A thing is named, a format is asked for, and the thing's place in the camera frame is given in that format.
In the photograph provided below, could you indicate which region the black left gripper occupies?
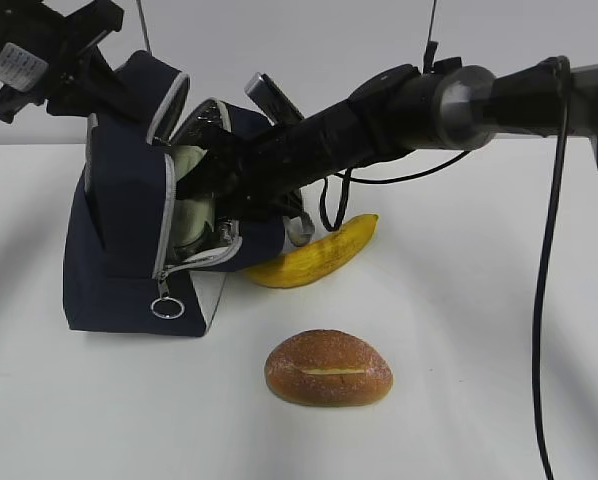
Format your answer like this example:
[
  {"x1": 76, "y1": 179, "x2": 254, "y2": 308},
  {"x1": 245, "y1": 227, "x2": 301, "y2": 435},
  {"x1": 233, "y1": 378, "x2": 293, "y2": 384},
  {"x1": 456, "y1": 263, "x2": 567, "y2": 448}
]
[{"x1": 0, "y1": 1, "x2": 148, "y2": 124}]

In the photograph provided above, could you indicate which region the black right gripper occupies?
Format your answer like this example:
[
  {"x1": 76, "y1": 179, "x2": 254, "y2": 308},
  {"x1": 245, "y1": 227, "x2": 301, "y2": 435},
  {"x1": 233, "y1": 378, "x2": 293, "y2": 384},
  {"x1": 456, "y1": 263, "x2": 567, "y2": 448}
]
[{"x1": 176, "y1": 117, "x2": 329, "y2": 218}]

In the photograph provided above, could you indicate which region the green lid glass container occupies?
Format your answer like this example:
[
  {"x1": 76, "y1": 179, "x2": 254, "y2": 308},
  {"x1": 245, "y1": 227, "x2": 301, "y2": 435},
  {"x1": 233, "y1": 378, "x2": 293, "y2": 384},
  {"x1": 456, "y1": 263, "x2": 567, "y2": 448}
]
[{"x1": 170, "y1": 146, "x2": 221, "y2": 261}]

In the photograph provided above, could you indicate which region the yellow banana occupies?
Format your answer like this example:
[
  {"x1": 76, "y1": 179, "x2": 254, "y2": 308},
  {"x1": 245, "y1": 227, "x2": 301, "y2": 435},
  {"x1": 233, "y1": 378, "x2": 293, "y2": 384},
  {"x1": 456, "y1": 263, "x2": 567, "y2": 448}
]
[{"x1": 243, "y1": 214, "x2": 379, "y2": 289}]

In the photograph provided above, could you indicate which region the navy insulated lunch bag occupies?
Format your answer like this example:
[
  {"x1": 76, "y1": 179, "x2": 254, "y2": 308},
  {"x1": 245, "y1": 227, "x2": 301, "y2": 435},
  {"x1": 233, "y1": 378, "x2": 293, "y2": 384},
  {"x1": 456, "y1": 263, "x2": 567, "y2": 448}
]
[{"x1": 63, "y1": 51, "x2": 315, "y2": 337}]

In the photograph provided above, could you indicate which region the brown bread roll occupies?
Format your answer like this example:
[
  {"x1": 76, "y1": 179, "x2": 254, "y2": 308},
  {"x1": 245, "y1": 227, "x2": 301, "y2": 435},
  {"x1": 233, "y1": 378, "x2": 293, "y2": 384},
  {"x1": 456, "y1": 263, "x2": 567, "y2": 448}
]
[{"x1": 263, "y1": 329, "x2": 394, "y2": 408}]

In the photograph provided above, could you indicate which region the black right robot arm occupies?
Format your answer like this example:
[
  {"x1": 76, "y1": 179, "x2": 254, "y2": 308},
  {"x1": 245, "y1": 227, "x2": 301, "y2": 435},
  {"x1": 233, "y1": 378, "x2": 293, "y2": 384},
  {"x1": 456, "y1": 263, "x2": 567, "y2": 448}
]
[{"x1": 176, "y1": 56, "x2": 598, "y2": 218}]

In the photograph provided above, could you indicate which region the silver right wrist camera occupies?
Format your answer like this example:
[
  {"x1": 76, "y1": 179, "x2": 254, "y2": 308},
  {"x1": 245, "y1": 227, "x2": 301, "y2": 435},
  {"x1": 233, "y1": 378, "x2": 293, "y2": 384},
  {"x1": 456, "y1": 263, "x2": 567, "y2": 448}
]
[{"x1": 244, "y1": 72, "x2": 304, "y2": 126}]

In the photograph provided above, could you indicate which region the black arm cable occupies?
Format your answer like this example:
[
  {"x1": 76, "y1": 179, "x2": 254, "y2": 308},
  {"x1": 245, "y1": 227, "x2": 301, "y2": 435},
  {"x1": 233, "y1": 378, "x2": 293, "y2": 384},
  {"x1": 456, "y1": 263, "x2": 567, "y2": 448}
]
[{"x1": 319, "y1": 55, "x2": 571, "y2": 480}]

